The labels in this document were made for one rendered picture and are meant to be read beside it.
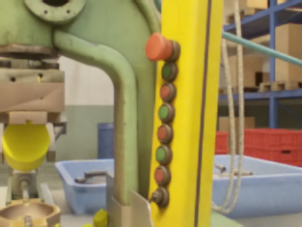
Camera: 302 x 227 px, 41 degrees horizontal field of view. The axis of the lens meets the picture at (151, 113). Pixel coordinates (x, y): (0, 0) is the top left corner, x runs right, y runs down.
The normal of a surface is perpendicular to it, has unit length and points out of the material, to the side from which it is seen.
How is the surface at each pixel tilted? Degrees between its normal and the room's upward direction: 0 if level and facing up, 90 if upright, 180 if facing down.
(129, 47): 90
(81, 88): 90
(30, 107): 90
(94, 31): 90
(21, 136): 74
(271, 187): 100
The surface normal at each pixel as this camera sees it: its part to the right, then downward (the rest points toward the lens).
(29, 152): 0.30, -0.27
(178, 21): -0.75, -0.08
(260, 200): 0.30, 0.18
